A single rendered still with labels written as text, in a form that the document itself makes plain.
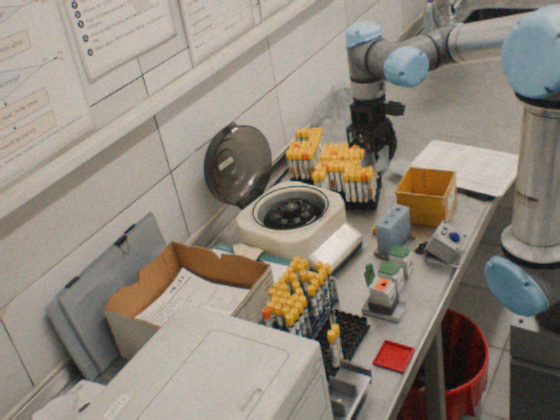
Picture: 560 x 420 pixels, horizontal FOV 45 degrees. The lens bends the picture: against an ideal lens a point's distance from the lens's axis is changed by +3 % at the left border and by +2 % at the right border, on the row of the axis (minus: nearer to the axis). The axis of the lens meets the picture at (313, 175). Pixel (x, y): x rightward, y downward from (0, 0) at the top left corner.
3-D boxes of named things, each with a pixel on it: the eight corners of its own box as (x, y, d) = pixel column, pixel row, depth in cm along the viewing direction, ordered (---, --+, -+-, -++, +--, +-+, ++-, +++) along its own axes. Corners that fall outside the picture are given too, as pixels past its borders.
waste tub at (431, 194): (446, 230, 173) (445, 198, 168) (396, 223, 179) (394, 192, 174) (458, 201, 184) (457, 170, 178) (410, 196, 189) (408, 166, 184)
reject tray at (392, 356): (403, 374, 135) (403, 371, 135) (372, 364, 138) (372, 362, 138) (415, 350, 140) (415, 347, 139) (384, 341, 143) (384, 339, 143)
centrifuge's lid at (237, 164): (203, 144, 161) (181, 142, 166) (233, 230, 172) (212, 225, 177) (260, 108, 175) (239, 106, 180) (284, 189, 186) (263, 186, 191)
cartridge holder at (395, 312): (399, 323, 147) (397, 311, 145) (361, 313, 151) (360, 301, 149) (407, 307, 151) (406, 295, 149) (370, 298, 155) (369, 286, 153)
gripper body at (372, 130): (347, 151, 148) (341, 102, 142) (367, 133, 154) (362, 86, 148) (376, 157, 144) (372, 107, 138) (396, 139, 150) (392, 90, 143)
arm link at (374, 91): (361, 67, 146) (394, 72, 141) (363, 86, 148) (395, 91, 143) (342, 81, 141) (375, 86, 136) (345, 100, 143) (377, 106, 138)
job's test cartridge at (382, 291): (390, 314, 148) (388, 292, 145) (370, 309, 150) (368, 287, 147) (396, 302, 151) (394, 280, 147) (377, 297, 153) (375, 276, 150)
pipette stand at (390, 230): (397, 263, 165) (394, 230, 159) (373, 255, 168) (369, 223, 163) (416, 240, 171) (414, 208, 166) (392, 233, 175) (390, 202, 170)
